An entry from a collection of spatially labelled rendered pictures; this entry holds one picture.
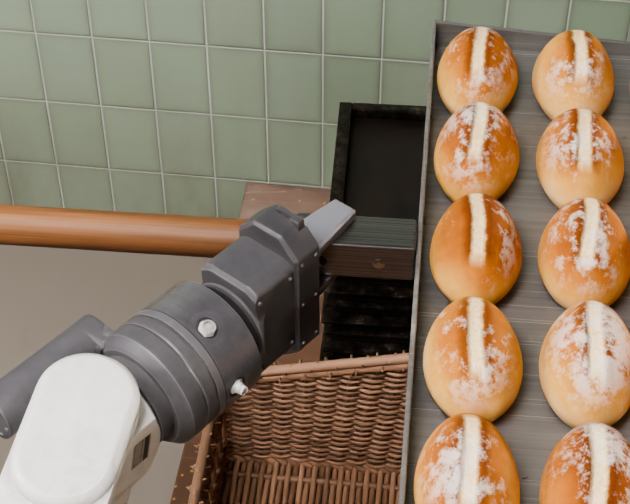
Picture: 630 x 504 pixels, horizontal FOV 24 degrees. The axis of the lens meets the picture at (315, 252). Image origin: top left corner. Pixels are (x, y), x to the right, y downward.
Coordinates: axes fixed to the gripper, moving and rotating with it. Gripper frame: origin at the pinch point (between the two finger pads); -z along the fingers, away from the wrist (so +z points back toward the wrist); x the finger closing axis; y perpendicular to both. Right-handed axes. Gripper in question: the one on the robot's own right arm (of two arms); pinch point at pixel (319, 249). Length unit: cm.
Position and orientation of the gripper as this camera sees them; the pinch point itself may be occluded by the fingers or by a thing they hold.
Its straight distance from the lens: 105.9
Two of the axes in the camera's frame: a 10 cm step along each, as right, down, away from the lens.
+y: 7.6, 4.5, -4.7
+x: 0.1, 7.2, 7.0
